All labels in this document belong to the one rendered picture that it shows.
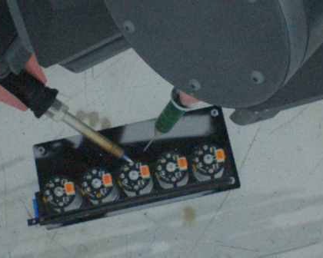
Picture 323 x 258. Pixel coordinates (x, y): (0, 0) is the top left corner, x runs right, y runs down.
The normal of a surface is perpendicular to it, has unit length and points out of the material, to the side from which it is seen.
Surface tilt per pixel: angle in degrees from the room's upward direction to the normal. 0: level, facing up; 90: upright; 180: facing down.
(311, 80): 21
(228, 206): 0
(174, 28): 71
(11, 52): 7
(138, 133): 0
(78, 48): 90
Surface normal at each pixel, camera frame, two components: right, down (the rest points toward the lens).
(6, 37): 0.71, 0.32
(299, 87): 0.29, -0.37
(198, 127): -0.05, -0.25
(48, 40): 0.35, 0.90
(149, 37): -0.62, 0.63
